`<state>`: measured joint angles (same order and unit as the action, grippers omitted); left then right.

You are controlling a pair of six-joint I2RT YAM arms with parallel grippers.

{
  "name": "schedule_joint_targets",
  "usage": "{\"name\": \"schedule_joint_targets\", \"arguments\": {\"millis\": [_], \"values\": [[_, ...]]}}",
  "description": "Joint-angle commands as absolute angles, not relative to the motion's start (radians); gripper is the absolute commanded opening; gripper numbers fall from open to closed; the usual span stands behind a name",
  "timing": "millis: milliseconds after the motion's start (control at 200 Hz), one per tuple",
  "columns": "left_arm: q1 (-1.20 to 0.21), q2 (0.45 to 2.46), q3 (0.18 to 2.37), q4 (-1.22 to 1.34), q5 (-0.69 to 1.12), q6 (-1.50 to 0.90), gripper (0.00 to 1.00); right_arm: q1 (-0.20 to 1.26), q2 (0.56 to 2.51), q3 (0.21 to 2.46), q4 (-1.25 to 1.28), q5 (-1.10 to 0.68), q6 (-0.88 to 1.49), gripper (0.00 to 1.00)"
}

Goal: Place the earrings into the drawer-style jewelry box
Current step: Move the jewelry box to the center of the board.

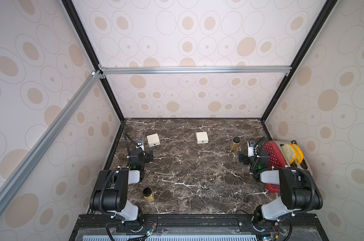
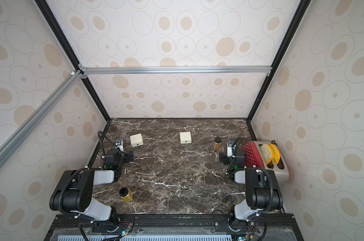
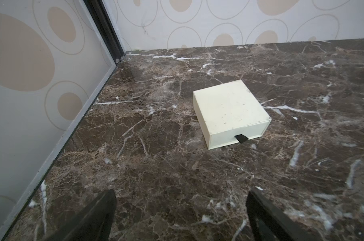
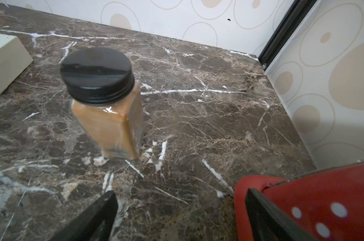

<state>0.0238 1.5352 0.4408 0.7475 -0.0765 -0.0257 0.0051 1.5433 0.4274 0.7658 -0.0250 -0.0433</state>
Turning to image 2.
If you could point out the horizontal aluminium frame bar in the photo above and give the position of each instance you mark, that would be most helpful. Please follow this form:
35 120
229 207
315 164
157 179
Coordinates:
176 70

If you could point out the left diagonal aluminium bar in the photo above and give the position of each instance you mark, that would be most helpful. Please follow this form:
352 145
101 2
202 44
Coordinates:
16 139

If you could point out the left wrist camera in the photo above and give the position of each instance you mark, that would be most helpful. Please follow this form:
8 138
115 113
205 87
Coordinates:
119 145

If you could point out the yellow bread slice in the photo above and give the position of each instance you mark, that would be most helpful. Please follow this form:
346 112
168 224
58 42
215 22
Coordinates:
276 153

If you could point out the brown spice bottle black cap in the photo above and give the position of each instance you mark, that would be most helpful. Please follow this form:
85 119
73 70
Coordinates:
218 141

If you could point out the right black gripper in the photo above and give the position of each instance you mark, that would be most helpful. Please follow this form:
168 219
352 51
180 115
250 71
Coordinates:
235 151

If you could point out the silver toaster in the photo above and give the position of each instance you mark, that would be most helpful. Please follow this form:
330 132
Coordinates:
281 170

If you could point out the pale bread slice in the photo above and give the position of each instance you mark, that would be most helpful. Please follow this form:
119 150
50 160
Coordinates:
267 153

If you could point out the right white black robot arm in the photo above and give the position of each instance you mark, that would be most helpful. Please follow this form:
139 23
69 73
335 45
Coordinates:
262 192

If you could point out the cream drawer jewelry box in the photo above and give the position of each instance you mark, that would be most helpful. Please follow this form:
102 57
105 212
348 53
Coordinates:
136 140

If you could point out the red perforated rack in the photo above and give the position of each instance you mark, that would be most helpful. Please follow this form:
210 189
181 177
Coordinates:
252 156

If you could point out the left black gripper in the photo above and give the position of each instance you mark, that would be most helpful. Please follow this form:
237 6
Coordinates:
114 152

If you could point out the yellow jar black lid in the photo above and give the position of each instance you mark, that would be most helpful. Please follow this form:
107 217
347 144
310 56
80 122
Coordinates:
126 194

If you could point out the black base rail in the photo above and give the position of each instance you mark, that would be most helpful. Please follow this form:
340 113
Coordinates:
176 227

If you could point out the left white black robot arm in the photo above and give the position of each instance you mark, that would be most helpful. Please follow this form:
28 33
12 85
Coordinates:
73 193

